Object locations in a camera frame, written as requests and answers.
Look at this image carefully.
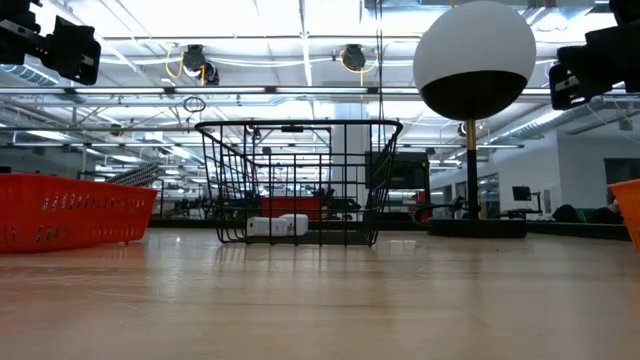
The black ceiling cord reel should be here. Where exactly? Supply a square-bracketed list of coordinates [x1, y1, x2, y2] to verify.
[341, 43, 368, 72]
[181, 43, 221, 86]

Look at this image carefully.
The grey braided cable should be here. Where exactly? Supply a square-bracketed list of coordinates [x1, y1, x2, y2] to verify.
[103, 161, 164, 188]

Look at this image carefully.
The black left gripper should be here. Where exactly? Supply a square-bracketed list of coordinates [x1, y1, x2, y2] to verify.
[0, 0, 102, 86]

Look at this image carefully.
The black hanging cable coil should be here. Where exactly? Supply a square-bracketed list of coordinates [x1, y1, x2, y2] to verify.
[182, 95, 207, 114]

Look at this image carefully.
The red plastic basket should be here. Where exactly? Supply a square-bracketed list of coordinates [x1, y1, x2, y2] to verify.
[0, 173, 159, 254]

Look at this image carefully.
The red background bin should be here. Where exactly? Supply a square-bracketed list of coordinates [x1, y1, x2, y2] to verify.
[259, 196, 321, 221]

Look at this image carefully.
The black cabinet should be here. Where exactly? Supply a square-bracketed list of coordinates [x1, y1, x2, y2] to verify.
[364, 151, 431, 217]

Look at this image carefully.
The orange plastic bin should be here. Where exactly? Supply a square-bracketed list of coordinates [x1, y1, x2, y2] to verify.
[608, 178, 640, 254]

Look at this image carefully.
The black wire basket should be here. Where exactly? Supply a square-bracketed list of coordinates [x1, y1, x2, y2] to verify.
[193, 119, 404, 247]

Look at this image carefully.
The white globe lamp black stand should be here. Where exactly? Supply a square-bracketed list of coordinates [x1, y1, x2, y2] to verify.
[412, 0, 538, 240]

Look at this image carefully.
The plain white box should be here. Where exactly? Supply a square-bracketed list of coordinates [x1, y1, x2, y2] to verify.
[246, 216, 291, 237]

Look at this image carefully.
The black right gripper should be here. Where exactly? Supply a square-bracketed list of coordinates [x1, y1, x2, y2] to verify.
[548, 0, 640, 111]

